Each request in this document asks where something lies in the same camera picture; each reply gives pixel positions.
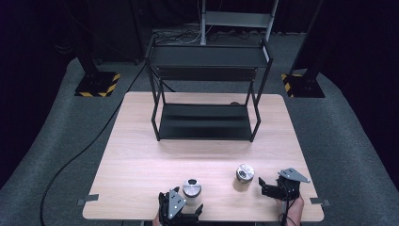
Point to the silver round can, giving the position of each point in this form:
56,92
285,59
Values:
191,187

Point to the person's right hand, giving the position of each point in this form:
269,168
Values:
296,212

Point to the black stand with striped base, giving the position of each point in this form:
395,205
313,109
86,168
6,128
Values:
302,85
97,84

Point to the person's left hand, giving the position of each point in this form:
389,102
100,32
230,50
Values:
156,221

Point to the black two-tier metal rack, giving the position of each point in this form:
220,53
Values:
205,122

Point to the grey metal frame stand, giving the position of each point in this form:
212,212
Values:
236,19

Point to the small dark round object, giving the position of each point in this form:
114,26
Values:
234,103

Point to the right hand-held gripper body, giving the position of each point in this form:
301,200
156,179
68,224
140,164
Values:
290,185

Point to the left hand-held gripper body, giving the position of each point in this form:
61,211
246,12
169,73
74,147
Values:
175,202

